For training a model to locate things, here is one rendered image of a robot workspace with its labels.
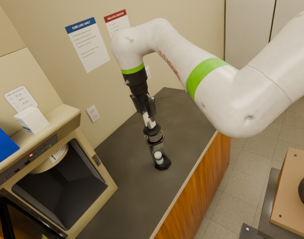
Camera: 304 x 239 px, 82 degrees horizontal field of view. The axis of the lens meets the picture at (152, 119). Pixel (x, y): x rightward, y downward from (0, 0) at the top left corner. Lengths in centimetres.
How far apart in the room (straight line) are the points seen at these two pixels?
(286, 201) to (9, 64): 102
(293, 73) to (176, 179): 76
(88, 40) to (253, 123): 109
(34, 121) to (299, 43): 62
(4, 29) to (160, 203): 87
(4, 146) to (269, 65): 60
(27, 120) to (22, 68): 16
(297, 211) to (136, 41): 83
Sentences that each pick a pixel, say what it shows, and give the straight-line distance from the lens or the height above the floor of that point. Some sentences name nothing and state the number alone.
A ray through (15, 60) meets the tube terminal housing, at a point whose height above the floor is 169.
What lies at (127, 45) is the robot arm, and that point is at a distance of 63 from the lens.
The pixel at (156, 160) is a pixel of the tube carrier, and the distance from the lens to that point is 98.
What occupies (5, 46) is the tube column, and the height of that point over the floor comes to 173.
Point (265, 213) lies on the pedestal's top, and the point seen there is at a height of 94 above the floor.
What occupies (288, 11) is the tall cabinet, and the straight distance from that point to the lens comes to 306.
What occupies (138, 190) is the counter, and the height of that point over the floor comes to 94.
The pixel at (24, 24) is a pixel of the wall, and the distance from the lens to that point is 113.
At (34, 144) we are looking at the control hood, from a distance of 59.
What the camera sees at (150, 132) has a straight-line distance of 83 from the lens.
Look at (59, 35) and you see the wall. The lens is 118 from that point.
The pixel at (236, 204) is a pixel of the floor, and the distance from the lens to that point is 198.
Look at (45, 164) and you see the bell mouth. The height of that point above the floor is 134.
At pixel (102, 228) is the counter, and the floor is 94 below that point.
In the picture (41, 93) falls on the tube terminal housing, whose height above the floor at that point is 158.
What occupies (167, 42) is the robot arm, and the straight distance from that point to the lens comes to 57.
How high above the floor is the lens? 176
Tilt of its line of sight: 36 degrees down
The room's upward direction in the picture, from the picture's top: 17 degrees counter-clockwise
